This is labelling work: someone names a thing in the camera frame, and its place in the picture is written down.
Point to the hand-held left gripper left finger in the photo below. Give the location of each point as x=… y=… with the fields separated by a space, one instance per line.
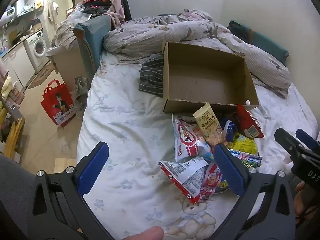
x=92 y=167

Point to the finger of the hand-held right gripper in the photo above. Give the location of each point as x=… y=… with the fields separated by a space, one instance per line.
x=307 y=143
x=287 y=142

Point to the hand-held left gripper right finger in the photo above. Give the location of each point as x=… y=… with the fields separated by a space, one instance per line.
x=228 y=170

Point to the pink red snack packet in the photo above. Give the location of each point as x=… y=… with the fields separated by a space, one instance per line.
x=212 y=180

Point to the green white snack packet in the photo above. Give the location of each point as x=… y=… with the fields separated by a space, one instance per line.
x=250 y=160

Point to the yellow snack packet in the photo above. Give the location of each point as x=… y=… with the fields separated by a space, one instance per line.
x=246 y=145

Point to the blue snack packet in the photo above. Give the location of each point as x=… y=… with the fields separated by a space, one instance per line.
x=228 y=128

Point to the red white labelled packet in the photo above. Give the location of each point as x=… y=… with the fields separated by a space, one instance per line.
x=187 y=177

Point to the red cartoon snack packet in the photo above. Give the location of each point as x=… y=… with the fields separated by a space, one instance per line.
x=247 y=122

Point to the beige peanut packet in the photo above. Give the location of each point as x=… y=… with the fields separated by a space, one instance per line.
x=208 y=127

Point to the white red snack bag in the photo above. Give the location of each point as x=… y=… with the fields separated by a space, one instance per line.
x=187 y=140

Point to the brown cardboard box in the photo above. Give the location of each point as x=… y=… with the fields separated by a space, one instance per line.
x=200 y=80

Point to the person's right hand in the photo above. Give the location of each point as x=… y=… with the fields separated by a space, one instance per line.
x=300 y=200

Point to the person's left hand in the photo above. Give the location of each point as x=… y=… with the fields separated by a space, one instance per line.
x=145 y=233

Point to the white printed bed sheet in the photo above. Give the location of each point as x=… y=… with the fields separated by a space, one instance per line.
x=125 y=135

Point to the red shopping bag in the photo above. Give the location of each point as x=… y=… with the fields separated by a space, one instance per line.
x=55 y=100

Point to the yellow wooden rack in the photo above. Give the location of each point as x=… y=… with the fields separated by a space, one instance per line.
x=13 y=140

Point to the dark grey clothing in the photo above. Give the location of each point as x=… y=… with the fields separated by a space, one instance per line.
x=12 y=192

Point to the teal pillow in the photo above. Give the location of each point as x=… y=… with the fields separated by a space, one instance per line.
x=265 y=42

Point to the brown doormat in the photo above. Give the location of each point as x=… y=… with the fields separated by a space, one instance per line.
x=41 y=76

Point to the large beige cardboard carton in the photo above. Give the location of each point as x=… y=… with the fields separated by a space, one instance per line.
x=67 y=65

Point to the grey striped cloth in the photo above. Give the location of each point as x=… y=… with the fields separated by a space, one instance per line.
x=150 y=77

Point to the white kitchen cabinet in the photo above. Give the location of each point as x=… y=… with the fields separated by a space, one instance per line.
x=17 y=60

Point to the white washing machine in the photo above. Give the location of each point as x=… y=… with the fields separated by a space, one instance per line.
x=37 y=47

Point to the beige floral duvet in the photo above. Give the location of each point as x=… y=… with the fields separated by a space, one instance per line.
x=190 y=30

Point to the white hanging towel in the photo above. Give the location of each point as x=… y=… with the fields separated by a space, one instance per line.
x=52 y=11

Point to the pile of dark clothes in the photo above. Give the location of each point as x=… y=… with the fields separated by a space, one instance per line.
x=96 y=5

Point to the pink hanging cloth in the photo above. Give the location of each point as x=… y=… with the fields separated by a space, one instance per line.
x=116 y=5

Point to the black bed frame post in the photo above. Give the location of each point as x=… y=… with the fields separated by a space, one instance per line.
x=125 y=0

